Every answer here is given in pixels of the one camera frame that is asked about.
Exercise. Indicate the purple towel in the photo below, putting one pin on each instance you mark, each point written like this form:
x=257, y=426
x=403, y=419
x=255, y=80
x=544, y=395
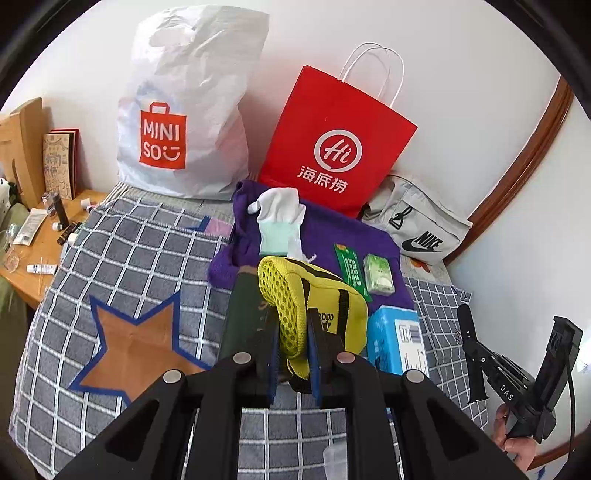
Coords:
x=341, y=230

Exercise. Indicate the grey checkered blanket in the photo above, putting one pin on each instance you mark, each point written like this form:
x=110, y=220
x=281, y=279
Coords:
x=138, y=258

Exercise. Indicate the black slim tube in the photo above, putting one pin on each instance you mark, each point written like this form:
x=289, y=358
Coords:
x=69, y=233

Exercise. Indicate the mint green cloth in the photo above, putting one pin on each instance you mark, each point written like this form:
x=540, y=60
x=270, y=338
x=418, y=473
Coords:
x=279, y=237

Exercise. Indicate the dark tea box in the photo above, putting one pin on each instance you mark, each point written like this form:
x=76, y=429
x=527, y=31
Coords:
x=242, y=309

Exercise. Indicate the brown wooden door frame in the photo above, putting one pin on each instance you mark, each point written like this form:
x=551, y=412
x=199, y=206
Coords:
x=521, y=166

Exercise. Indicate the green bed sheet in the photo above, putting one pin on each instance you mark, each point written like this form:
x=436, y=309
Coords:
x=9, y=332

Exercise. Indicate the small white bottle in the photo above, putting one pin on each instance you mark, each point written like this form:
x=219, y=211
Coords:
x=86, y=205

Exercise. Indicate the light green tissue packet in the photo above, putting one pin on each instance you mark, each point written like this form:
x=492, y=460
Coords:
x=379, y=276

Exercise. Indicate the wooden nightstand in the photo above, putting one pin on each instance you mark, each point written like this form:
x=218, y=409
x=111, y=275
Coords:
x=37, y=256

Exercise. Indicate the green snack packet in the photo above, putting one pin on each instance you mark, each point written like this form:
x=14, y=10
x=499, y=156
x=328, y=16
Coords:
x=351, y=272

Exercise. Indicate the white cosmetic tube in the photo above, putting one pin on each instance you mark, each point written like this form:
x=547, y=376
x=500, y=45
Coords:
x=30, y=226

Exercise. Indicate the white cloth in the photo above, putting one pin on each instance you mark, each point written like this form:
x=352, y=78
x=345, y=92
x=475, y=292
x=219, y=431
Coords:
x=302, y=254

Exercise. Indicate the grey waist bag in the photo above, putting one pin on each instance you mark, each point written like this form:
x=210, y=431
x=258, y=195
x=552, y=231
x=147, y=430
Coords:
x=415, y=221

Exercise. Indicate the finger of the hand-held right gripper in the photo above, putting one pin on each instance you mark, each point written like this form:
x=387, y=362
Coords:
x=473, y=355

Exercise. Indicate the yellow mesh pouch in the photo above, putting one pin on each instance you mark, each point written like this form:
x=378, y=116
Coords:
x=300, y=300

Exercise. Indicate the person's right hand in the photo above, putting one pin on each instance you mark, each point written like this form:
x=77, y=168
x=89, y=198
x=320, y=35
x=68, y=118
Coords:
x=515, y=445

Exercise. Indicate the wooden headboard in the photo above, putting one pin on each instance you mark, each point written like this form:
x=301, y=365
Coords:
x=25, y=147

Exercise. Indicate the black bottle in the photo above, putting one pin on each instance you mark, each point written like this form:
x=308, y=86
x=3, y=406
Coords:
x=55, y=210

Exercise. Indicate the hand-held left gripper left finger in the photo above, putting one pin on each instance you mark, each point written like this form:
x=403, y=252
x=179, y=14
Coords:
x=273, y=364

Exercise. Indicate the white lip balm stick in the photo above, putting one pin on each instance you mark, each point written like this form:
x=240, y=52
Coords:
x=41, y=268

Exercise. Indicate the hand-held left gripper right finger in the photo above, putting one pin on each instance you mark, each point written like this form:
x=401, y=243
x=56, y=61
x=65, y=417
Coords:
x=315, y=364

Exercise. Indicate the white glove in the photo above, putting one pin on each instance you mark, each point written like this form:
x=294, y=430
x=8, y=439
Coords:
x=279, y=205

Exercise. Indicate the illustrated book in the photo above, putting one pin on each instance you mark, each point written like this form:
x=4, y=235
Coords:
x=60, y=166

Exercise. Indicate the red paper bag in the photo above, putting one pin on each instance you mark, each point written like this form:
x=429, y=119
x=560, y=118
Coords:
x=332, y=152

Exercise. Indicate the white plastic shopping bag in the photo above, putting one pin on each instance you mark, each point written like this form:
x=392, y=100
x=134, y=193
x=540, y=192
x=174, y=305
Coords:
x=184, y=115

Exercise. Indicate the blue tissue pack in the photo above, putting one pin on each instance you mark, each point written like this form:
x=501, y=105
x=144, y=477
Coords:
x=392, y=337

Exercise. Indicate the clear glass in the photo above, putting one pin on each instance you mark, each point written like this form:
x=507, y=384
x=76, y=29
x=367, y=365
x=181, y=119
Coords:
x=9, y=249

